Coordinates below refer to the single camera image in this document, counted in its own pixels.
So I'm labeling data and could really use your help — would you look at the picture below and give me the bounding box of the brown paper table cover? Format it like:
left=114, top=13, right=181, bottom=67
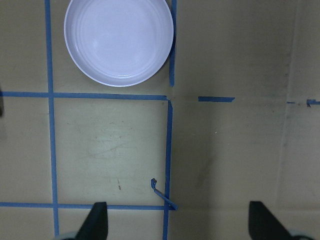
left=0, top=0, right=320, bottom=240

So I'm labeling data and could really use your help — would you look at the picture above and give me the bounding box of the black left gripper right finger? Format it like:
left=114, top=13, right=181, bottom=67
left=248, top=201, right=293, bottom=240

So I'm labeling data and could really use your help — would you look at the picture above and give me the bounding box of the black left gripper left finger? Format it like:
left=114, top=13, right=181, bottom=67
left=74, top=202, right=108, bottom=240

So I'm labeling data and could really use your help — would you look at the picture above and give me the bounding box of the lavender round plate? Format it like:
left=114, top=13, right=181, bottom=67
left=64, top=0, right=174, bottom=87

